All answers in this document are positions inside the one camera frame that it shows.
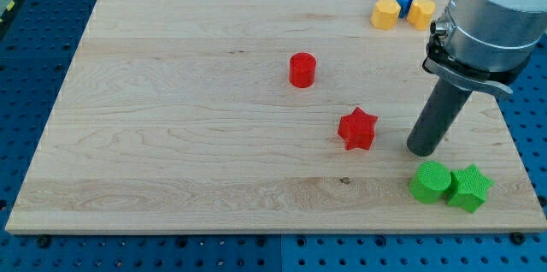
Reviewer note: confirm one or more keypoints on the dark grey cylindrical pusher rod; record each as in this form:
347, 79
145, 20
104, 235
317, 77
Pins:
441, 109

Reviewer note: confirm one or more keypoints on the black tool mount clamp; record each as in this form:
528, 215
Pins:
496, 83

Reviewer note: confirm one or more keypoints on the red star block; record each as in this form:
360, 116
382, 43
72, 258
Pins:
357, 129

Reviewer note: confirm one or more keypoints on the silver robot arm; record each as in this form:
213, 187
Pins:
474, 46

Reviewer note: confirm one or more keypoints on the green star block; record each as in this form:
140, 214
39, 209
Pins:
468, 188

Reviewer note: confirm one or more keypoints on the yellow heart block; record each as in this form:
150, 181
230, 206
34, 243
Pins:
420, 13

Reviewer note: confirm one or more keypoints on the yellow hexagon block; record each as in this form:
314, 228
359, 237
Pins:
385, 14

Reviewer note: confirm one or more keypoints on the green cylinder block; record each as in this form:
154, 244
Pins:
430, 182

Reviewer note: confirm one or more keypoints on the red cylinder block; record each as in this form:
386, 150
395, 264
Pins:
302, 70

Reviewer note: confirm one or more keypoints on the light wooden board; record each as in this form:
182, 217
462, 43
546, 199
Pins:
178, 117

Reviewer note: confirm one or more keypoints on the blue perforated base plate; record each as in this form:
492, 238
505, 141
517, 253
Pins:
38, 40

